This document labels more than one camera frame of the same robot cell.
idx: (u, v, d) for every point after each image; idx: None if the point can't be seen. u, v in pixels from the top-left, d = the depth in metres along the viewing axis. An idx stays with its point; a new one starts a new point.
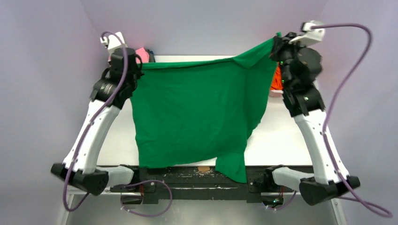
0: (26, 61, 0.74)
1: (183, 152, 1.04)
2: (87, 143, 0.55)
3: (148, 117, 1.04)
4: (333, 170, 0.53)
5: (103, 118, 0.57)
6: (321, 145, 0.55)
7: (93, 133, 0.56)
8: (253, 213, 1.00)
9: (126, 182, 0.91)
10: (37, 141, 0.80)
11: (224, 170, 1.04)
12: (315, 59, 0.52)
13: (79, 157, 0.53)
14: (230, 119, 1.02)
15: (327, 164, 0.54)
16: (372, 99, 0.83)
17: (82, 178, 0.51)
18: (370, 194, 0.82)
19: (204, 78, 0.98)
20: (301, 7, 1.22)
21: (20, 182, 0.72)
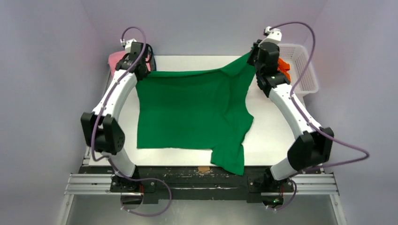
0: (26, 58, 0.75)
1: (179, 138, 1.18)
2: (113, 97, 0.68)
3: (153, 110, 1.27)
4: (306, 123, 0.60)
5: (126, 81, 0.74)
6: (291, 106, 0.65)
7: (118, 90, 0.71)
8: (254, 213, 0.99)
9: (128, 173, 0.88)
10: (34, 140, 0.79)
11: (218, 153, 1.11)
12: (273, 47, 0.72)
13: (106, 107, 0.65)
14: (217, 113, 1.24)
15: (300, 119, 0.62)
16: (371, 99, 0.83)
17: (110, 119, 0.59)
18: (372, 194, 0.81)
19: (199, 81, 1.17)
20: (299, 7, 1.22)
21: (15, 180, 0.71)
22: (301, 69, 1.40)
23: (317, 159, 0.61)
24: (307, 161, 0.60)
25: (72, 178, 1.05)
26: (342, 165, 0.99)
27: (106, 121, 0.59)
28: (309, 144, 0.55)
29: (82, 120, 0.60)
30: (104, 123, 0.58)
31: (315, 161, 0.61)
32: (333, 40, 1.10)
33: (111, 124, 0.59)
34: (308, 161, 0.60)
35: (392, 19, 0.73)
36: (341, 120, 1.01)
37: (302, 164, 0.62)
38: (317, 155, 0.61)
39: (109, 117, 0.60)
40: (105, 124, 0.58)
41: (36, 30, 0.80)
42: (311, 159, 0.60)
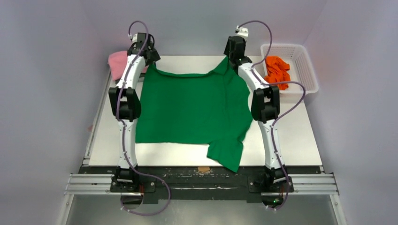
0: (25, 59, 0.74)
1: (177, 132, 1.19)
2: (131, 72, 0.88)
3: (151, 104, 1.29)
4: (260, 84, 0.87)
5: (138, 62, 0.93)
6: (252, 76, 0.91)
7: (133, 69, 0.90)
8: (254, 213, 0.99)
9: (133, 164, 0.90)
10: (34, 141, 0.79)
11: (216, 148, 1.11)
12: (241, 40, 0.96)
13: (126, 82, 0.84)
14: (215, 108, 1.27)
15: (256, 82, 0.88)
16: (370, 98, 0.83)
17: (132, 91, 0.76)
18: (372, 195, 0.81)
19: (195, 80, 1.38)
20: (299, 8, 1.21)
21: (16, 183, 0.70)
22: (301, 70, 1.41)
23: (270, 110, 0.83)
24: (261, 111, 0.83)
25: (72, 178, 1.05)
26: (342, 166, 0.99)
27: (128, 92, 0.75)
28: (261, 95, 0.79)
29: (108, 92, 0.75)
30: (127, 94, 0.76)
31: (269, 110, 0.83)
32: (332, 40, 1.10)
33: (133, 94, 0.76)
34: (262, 110, 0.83)
35: (392, 20, 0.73)
36: (341, 121, 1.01)
37: (261, 116, 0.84)
38: (269, 107, 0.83)
39: (130, 89, 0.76)
40: (129, 95, 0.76)
41: (35, 31, 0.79)
42: (265, 109, 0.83)
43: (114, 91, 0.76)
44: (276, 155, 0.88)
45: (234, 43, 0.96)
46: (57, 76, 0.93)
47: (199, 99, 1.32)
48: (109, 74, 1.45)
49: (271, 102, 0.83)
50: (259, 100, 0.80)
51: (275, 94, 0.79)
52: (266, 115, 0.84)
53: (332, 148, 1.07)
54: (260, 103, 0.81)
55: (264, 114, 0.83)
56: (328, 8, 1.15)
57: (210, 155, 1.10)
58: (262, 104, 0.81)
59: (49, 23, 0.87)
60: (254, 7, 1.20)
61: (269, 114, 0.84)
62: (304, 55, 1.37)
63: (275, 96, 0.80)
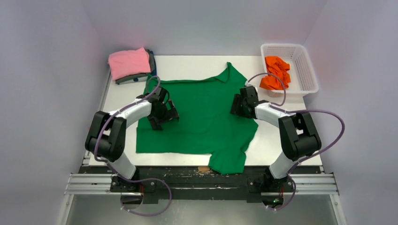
0: (24, 60, 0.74)
1: (177, 143, 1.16)
2: (130, 110, 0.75)
3: None
4: (284, 113, 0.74)
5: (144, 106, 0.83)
6: (271, 109, 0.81)
7: (135, 108, 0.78)
8: (254, 213, 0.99)
9: (126, 177, 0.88)
10: (34, 141, 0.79)
11: (218, 158, 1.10)
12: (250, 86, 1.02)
13: (120, 114, 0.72)
14: (217, 118, 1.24)
15: (279, 113, 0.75)
16: (368, 99, 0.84)
17: (121, 120, 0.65)
18: (372, 196, 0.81)
19: (196, 88, 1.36)
20: (299, 8, 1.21)
21: (17, 182, 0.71)
22: (301, 70, 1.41)
23: (308, 142, 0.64)
24: (295, 143, 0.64)
25: (72, 178, 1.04)
26: (341, 165, 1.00)
27: (116, 122, 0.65)
28: (288, 122, 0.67)
29: (95, 116, 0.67)
30: (114, 123, 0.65)
31: (306, 144, 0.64)
32: (332, 41, 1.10)
33: (121, 125, 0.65)
34: (296, 142, 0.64)
35: (393, 20, 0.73)
36: (340, 120, 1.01)
37: (295, 151, 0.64)
38: (306, 139, 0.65)
39: (119, 119, 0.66)
40: (117, 124, 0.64)
41: (35, 30, 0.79)
42: (301, 142, 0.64)
43: (102, 115, 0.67)
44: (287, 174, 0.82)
45: (245, 89, 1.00)
46: (57, 76, 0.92)
47: (200, 107, 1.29)
48: (108, 73, 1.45)
49: (306, 132, 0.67)
50: (287, 127, 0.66)
51: (307, 119, 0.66)
52: (303, 151, 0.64)
53: (332, 147, 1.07)
54: (290, 132, 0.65)
55: (300, 147, 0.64)
56: (328, 8, 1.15)
57: (211, 164, 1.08)
58: (294, 134, 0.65)
59: (49, 24, 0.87)
60: (254, 7, 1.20)
61: (306, 149, 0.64)
62: (304, 55, 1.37)
63: (309, 123, 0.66)
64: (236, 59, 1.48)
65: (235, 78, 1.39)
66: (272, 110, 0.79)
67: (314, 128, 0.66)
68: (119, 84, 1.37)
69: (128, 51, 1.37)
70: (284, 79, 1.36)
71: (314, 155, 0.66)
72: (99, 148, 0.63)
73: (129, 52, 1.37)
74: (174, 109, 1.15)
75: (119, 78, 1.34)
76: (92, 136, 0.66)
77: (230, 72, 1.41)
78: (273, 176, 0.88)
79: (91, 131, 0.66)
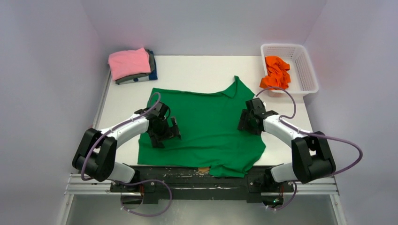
0: (24, 60, 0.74)
1: (180, 155, 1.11)
2: (124, 127, 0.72)
3: None
4: (297, 132, 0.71)
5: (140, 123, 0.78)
6: (280, 126, 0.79)
7: (130, 125, 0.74)
8: (253, 213, 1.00)
9: (126, 180, 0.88)
10: (34, 140, 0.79)
11: (219, 168, 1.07)
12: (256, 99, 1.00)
13: (112, 133, 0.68)
14: (222, 131, 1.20)
15: (291, 131, 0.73)
16: (368, 99, 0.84)
17: (111, 141, 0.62)
18: (372, 196, 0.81)
19: (202, 100, 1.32)
20: (299, 8, 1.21)
21: (18, 182, 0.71)
22: (301, 70, 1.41)
23: (322, 166, 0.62)
24: (309, 168, 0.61)
25: (72, 178, 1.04)
26: (341, 166, 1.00)
27: (105, 142, 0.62)
28: (304, 146, 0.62)
29: (86, 133, 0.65)
30: (104, 144, 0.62)
31: (320, 168, 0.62)
32: (332, 41, 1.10)
33: (110, 146, 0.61)
34: (310, 167, 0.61)
35: (393, 20, 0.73)
36: (340, 120, 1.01)
37: (309, 176, 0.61)
38: (319, 163, 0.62)
39: (109, 139, 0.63)
40: (106, 145, 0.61)
41: (34, 30, 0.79)
42: (315, 166, 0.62)
43: (93, 133, 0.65)
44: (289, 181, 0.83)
45: (251, 101, 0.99)
46: (57, 77, 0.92)
47: (203, 118, 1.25)
48: (108, 73, 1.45)
49: (319, 155, 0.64)
50: (302, 151, 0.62)
51: (323, 143, 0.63)
52: (317, 175, 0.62)
53: (332, 147, 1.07)
54: (306, 157, 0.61)
55: (314, 172, 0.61)
56: (328, 8, 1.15)
57: (212, 173, 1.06)
58: (309, 158, 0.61)
59: (49, 24, 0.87)
60: (254, 7, 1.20)
61: (319, 173, 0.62)
62: (304, 55, 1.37)
63: (323, 146, 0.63)
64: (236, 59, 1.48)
65: (242, 92, 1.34)
66: (282, 126, 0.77)
67: (329, 152, 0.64)
68: (119, 84, 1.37)
69: (128, 51, 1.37)
70: (284, 79, 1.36)
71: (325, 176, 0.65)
72: (88, 169, 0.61)
73: (129, 52, 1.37)
74: (175, 127, 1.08)
75: (119, 78, 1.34)
76: (80, 154, 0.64)
77: (237, 86, 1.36)
78: (274, 179, 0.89)
79: (80, 148, 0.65)
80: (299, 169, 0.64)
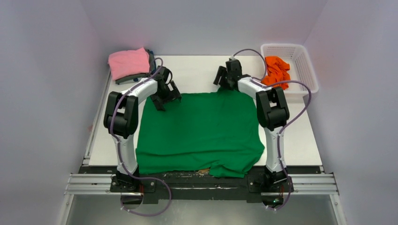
0: (24, 61, 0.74)
1: (179, 158, 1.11)
2: (139, 88, 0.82)
3: (154, 128, 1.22)
4: (261, 88, 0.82)
5: (151, 83, 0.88)
6: (251, 84, 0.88)
7: (143, 86, 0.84)
8: (254, 213, 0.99)
9: (130, 171, 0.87)
10: (34, 141, 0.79)
11: (218, 167, 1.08)
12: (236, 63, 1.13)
13: (131, 93, 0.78)
14: (221, 133, 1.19)
15: (257, 87, 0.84)
16: (368, 99, 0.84)
17: (133, 98, 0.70)
18: (373, 197, 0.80)
19: (201, 101, 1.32)
20: (299, 9, 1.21)
21: (17, 183, 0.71)
22: (301, 70, 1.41)
23: (279, 113, 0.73)
24: (268, 114, 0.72)
25: (72, 178, 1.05)
26: (342, 166, 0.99)
27: (130, 99, 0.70)
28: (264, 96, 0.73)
29: (110, 96, 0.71)
30: (128, 101, 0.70)
31: (278, 114, 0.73)
32: (332, 41, 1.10)
33: (134, 103, 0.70)
34: (269, 114, 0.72)
35: (392, 21, 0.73)
36: (340, 120, 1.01)
37: (268, 119, 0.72)
38: (276, 109, 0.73)
39: (132, 98, 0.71)
40: (130, 101, 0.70)
41: (34, 31, 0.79)
42: (273, 113, 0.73)
43: (115, 95, 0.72)
44: (279, 160, 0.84)
45: (230, 64, 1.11)
46: (57, 77, 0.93)
47: (201, 119, 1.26)
48: (108, 74, 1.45)
49: (278, 105, 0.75)
50: (262, 101, 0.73)
51: (280, 93, 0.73)
52: (275, 120, 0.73)
53: (332, 147, 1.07)
54: (265, 105, 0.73)
55: (272, 118, 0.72)
56: (328, 8, 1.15)
57: (212, 174, 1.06)
58: (268, 106, 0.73)
59: (49, 25, 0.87)
60: (253, 8, 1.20)
61: (277, 119, 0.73)
62: (304, 55, 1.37)
63: (280, 96, 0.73)
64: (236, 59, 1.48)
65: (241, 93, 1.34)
66: (251, 84, 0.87)
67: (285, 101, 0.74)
68: (119, 84, 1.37)
69: (128, 52, 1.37)
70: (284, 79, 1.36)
71: (286, 123, 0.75)
72: (118, 123, 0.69)
73: (129, 52, 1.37)
74: (176, 90, 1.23)
75: (119, 78, 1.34)
76: (108, 114, 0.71)
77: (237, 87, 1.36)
78: (271, 171, 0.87)
79: (108, 110, 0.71)
80: (260, 116, 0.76)
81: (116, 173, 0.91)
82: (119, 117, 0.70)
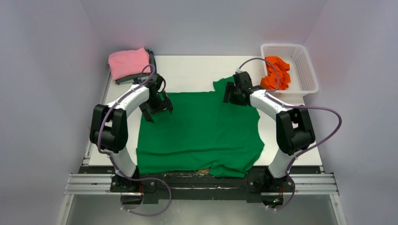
0: (25, 60, 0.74)
1: (179, 158, 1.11)
2: (128, 98, 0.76)
3: (154, 128, 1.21)
4: (281, 107, 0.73)
5: (141, 91, 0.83)
6: (268, 101, 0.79)
7: (133, 95, 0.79)
8: (254, 213, 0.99)
9: (128, 174, 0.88)
10: (34, 140, 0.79)
11: (218, 167, 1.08)
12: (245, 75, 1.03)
13: (119, 105, 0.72)
14: (221, 133, 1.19)
15: (276, 106, 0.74)
16: (368, 99, 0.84)
17: (121, 112, 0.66)
18: (372, 197, 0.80)
19: (201, 101, 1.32)
20: (299, 9, 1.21)
21: (16, 183, 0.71)
22: (301, 70, 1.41)
23: (302, 137, 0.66)
24: (292, 138, 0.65)
25: (72, 178, 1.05)
26: (341, 166, 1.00)
27: (117, 114, 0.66)
28: (287, 119, 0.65)
29: (95, 109, 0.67)
30: (115, 116, 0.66)
31: (301, 138, 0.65)
32: (332, 41, 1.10)
33: (122, 117, 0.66)
34: (292, 138, 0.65)
35: (392, 20, 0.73)
36: (340, 120, 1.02)
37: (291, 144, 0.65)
38: (300, 133, 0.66)
39: (119, 111, 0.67)
40: (117, 116, 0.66)
41: (35, 31, 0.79)
42: (296, 137, 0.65)
43: (102, 108, 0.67)
44: (285, 171, 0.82)
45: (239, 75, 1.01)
46: (57, 77, 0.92)
47: (201, 119, 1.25)
48: (108, 73, 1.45)
49: (301, 127, 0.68)
50: (286, 125, 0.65)
51: (304, 115, 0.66)
52: (298, 145, 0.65)
53: (332, 147, 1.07)
54: (288, 129, 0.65)
55: (296, 143, 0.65)
56: (328, 9, 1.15)
57: (213, 175, 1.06)
58: (291, 131, 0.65)
59: (49, 24, 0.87)
60: (254, 8, 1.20)
61: (301, 144, 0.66)
62: (304, 55, 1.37)
63: (305, 118, 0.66)
64: (236, 59, 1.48)
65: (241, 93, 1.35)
66: (268, 101, 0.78)
67: (309, 123, 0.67)
68: (119, 84, 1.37)
69: (128, 52, 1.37)
70: (284, 79, 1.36)
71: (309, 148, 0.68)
72: (106, 139, 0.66)
73: (129, 52, 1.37)
74: (168, 100, 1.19)
75: (119, 78, 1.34)
76: (94, 129, 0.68)
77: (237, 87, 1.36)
78: (273, 176, 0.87)
79: (94, 124, 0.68)
80: (283, 140, 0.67)
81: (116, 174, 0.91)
82: (107, 133, 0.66)
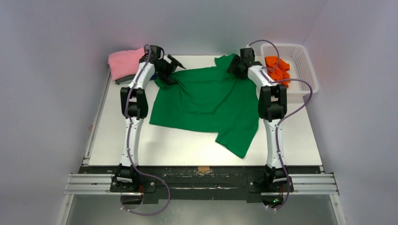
0: (23, 61, 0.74)
1: (190, 123, 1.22)
2: (142, 77, 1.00)
3: (170, 95, 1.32)
4: (267, 82, 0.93)
5: (149, 67, 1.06)
6: (260, 76, 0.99)
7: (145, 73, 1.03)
8: (254, 213, 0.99)
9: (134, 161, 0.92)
10: (33, 142, 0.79)
11: (225, 136, 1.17)
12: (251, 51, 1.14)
13: (137, 84, 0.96)
14: (227, 107, 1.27)
15: (264, 81, 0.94)
16: (369, 100, 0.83)
17: (141, 91, 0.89)
18: (373, 197, 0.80)
19: (214, 74, 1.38)
20: (299, 9, 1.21)
21: (15, 184, 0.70)
22: (301, 70, 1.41)
23: (277, 108, 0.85)
24: (268, 108, 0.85)
25: (72, 178, 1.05)
26: (342, 166, 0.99)
27: (138, 92, 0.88)
28: (266, 93, 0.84)
29: (121, 91, 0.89)
30: (137, 93, 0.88)
31: (275, 109, 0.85)
32: (332, 41, 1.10)
33: (142, 94, 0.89)
34: (269, 108, 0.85)
35: (392, 21, 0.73)
36: (340, 120, 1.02)
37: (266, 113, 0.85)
38: (274, 105, 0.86)
39: (140, 90, 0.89)
40: (139, 94, 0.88)
41: (34, 32, 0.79)
42: (271, 108, 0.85)
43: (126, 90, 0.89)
44: (278, 154, 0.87)
45: (244, 50, 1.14)
46: (57, 77, 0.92)
47: (209, 93, 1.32)
48: (108, 74, 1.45)
49: (278, 101, 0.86)
50: (265, 97, 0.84)
51: (282, 92, 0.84)
52: (273, 114, 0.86)
53: (333, 148, 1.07)
54: (267, 100, 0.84)
55: (271, 111, 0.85)
56: (327, 9, 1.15)
57: (220, 143, 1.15)
58: (269, 101, 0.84)
59: (49, 25, 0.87)
60: (253, 9, 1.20)
61: (275, 113, 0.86)
62: (304, 54, 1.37)
63: (282, 94, 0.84)
64: None
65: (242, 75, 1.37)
66: (259, 77, 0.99)
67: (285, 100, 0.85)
68: (119, 84, 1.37)
69: (128, 52, 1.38)
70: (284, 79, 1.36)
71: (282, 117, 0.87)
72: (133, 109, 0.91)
73: (128, 53, 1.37)
74: (174, 60, 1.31)
75: (118, 78, 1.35)
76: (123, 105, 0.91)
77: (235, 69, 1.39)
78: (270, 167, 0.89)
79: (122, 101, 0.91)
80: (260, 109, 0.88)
81: (117, 167, 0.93)
82: (133, 107, 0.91)
